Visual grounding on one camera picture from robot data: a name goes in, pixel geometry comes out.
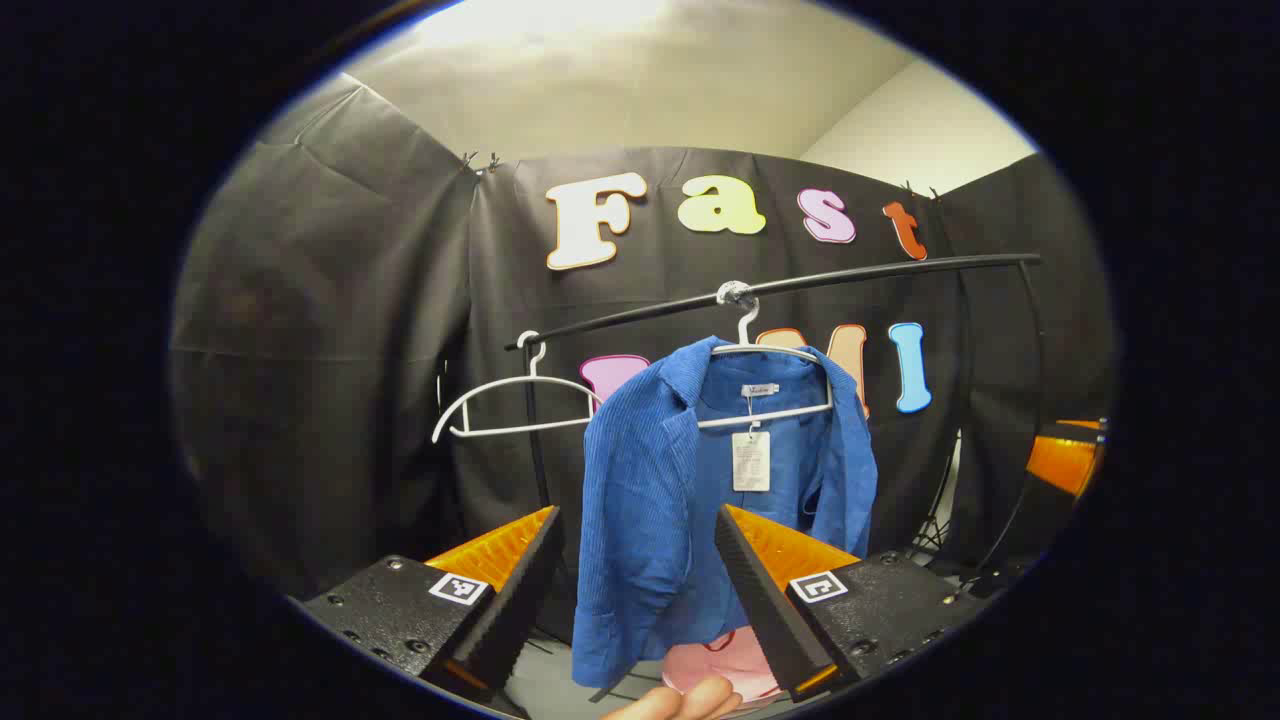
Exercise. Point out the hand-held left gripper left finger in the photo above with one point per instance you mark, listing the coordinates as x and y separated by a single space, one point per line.
520 600

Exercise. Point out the white plain clothes hanger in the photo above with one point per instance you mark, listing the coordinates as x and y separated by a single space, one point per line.
520 428

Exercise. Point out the white hanger with silver-wrapped hook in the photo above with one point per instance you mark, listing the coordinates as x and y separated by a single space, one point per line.
770 414

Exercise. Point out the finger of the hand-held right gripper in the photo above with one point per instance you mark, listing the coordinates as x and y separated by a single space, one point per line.
1065 460

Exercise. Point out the black clothes rack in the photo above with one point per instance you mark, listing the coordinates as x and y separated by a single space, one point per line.
650 312

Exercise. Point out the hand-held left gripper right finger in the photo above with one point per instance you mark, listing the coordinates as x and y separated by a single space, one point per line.
765 610

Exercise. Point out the pink laundry hamper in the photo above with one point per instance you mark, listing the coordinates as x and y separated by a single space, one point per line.
730 660

